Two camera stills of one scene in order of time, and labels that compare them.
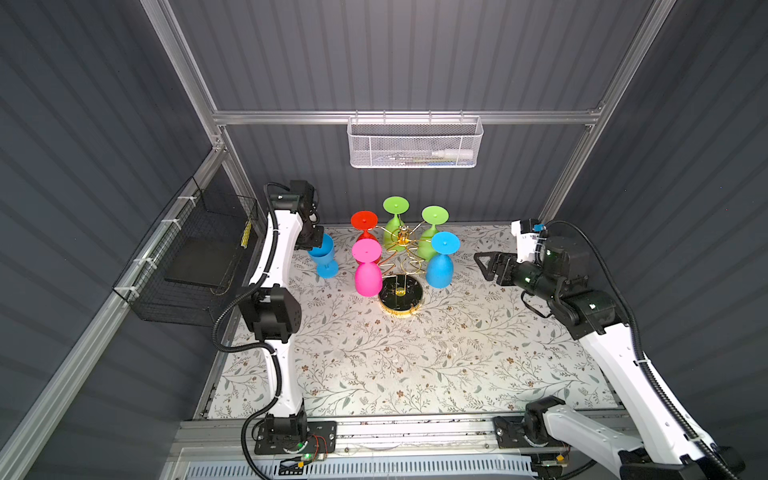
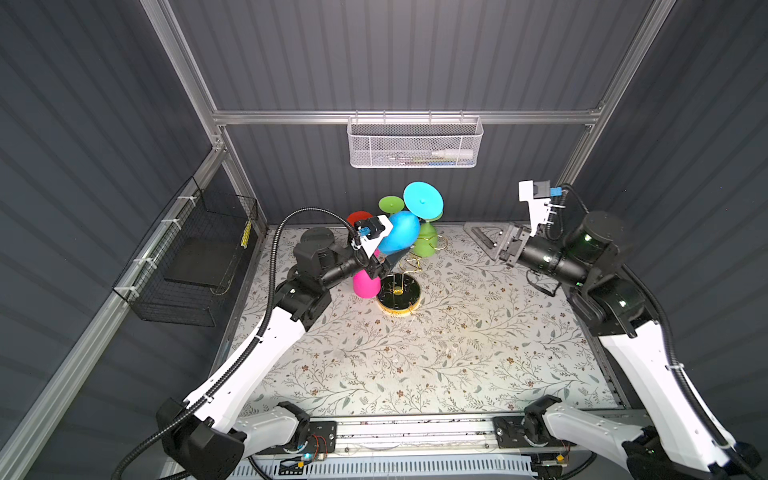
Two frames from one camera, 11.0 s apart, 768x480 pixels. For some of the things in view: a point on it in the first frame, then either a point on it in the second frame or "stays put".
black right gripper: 507,260 → 516,234
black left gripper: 314,241 → 381,269
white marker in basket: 454,154 stays put
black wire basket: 186,269 stays put
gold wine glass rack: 401,292 stays put
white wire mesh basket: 409,142 stays put
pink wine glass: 368,278 stays put
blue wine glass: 440,268 → 423,200
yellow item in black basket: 246,235 stays put
